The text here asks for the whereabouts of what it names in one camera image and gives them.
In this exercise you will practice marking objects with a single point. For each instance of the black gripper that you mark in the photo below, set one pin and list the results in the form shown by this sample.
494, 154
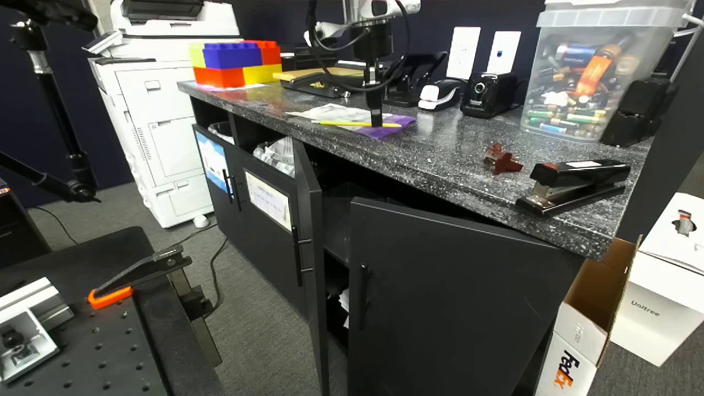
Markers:
373, 42

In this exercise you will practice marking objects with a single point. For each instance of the yellow pencil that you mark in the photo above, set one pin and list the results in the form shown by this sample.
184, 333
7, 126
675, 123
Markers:
345, 123

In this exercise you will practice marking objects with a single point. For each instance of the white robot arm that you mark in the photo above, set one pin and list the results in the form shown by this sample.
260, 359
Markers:
360, 13

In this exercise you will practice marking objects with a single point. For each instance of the black electric pencil sharpener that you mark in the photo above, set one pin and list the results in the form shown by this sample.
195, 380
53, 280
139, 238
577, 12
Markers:
490, 95

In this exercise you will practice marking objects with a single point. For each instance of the purple sticky note pad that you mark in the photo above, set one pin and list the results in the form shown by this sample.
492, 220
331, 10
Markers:
392, 129

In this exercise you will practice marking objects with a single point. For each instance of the black tray with yellow pad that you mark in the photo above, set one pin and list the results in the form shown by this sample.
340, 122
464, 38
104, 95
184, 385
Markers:
311, 79

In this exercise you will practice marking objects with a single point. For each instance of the black flat device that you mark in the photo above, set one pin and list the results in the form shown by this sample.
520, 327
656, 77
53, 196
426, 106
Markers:
298, 58

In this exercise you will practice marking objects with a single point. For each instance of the white plastic bag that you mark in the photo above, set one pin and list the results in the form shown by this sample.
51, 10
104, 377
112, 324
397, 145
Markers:
279, 154

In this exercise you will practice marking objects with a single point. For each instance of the red toy block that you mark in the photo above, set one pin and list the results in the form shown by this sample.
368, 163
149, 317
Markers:
272, 51

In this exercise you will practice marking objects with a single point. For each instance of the yellow toy block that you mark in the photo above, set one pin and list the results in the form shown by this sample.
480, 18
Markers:
262, 73

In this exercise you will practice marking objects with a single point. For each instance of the black storage cabinet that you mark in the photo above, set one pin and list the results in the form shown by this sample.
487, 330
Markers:
331, 234

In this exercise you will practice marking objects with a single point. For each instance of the red staple remover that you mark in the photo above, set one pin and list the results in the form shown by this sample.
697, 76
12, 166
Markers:
502, 161

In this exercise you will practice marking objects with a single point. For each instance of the blue toy block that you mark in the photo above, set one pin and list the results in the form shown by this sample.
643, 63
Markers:
232, 56

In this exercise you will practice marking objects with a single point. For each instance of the orange toy block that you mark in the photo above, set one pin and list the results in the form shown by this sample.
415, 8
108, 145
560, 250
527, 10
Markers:
219, 77

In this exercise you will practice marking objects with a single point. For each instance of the blue white door label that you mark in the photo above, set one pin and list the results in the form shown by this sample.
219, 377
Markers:
214, 163

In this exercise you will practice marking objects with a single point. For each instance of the yellow-green toy block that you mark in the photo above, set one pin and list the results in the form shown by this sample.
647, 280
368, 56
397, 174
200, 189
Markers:
197, 56

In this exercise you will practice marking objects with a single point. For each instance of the white office printer copier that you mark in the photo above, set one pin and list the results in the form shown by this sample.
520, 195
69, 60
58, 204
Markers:
167, 135

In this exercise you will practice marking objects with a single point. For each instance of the black stapler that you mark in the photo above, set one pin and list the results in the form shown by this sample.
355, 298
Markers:
574, 183

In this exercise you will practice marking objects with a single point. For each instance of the clear plastic storage bin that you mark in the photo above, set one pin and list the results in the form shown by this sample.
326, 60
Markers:
590, 77

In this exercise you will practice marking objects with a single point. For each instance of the black cabinet door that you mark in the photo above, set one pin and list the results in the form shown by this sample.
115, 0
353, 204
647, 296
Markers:
448, 309

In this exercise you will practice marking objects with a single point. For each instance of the black tape dispenser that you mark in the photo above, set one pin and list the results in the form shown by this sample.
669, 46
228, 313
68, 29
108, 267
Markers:
639, 111

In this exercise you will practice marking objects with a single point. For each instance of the black orange clamp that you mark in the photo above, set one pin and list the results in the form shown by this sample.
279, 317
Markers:
136, 276

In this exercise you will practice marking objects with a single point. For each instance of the white cardboard shipping box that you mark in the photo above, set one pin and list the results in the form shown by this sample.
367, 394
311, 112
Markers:
584, 337

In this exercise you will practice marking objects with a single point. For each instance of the black tripod stand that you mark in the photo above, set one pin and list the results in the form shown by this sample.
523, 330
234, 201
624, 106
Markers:
57, 111

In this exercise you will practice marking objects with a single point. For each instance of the white box with penguin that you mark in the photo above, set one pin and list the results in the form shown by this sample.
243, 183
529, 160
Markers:
663, 289

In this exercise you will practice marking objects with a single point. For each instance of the black perforated breadboard table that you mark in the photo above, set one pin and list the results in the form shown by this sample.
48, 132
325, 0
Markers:
96, 353

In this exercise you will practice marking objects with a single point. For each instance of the white wall plate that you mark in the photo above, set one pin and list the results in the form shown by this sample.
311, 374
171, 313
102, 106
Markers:
504, 53
464, 53

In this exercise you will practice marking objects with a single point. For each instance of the silver aluminium mount bracket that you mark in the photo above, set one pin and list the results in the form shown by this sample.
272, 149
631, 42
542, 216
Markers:
25, 333

